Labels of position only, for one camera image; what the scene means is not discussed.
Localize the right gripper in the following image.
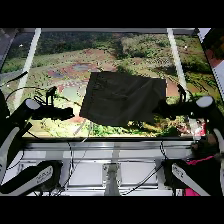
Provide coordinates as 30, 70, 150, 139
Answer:
152, 99, 180, 121

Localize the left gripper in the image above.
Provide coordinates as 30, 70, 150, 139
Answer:
53, 106, 76, 122

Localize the black garment with white stripes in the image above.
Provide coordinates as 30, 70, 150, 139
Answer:
79, 71, 168, 128

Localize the silver frame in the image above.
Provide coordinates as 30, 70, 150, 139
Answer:
13, 137, 203, 197

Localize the black cable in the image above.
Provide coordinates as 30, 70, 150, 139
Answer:
119, 140, 170, 196
4, 85, 48, 102

